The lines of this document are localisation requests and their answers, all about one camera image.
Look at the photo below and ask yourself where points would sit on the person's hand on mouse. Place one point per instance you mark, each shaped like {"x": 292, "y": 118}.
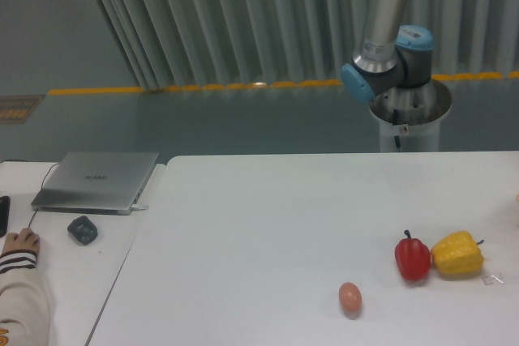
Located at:
{"x": 26, "y": 241}

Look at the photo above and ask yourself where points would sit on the cream striped sleeve forearm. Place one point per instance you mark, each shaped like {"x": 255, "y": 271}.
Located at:
{"x": 25, "y": 311}

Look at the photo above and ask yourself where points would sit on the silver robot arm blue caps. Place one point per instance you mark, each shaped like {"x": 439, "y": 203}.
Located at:
{"x": 389, "y": 54}

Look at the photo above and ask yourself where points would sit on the black small plastic tray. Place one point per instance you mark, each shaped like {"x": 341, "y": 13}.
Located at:
{"x": 83, "y": 230}

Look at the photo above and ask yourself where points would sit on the silver closed laptop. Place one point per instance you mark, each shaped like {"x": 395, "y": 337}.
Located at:
{"x": 108, "y": 183}

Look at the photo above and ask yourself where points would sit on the white usb dongle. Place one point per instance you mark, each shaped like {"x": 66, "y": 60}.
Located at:
{"x": 139, "y": 208}

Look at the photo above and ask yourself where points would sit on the white pleated curtain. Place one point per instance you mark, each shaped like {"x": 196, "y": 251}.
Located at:
{"x": 179, "y": 43}

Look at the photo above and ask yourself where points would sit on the brown egg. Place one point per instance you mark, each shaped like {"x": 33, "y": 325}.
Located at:
{"x": 350, "y": 297}

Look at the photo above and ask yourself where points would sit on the red toy bell pepper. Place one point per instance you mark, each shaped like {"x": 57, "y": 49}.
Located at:
{"x": 413, "y": 258}

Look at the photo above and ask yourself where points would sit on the yellow toy bell pepper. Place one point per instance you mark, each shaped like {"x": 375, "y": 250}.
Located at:
{"x": 457, "y": 254}

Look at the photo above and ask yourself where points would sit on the clear tape scrap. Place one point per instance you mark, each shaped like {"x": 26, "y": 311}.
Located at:
{"x": 492, "y": 278}

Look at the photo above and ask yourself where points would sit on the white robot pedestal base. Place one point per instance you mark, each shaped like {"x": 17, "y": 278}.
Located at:
{"x": 409, "y": 119}

